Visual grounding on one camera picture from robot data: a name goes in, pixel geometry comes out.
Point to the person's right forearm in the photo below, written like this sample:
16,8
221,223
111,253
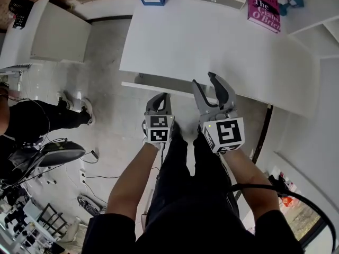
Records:
251,179

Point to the black mesh basket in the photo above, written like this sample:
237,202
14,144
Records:
21,10

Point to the person's black trousers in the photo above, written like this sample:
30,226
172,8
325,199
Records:
190,184

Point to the black metal rack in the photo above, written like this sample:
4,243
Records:
51,218

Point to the black office chair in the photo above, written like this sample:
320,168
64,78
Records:
58,152

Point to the white power strip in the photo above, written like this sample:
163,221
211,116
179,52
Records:
82,176

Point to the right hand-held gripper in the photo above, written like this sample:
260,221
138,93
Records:
225,134

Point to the person's black shirt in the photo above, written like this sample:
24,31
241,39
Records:
185,237

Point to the teal plastic object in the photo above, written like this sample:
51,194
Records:
290,3

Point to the magenta hardcover book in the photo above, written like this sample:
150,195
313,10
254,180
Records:
265,12

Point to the grey sneaker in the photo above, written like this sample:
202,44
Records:
88,205

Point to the white cabinet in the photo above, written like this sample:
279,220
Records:
53,36

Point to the person's left forearm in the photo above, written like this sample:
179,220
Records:
127,184

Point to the red small package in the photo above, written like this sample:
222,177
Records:
287,201

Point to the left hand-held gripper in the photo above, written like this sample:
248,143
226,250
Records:
159,128

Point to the white desk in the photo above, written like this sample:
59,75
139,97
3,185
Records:
198,36

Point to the black desk leg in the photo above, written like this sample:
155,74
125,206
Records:
262,134

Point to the white shelf unit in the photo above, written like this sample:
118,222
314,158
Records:
315,14

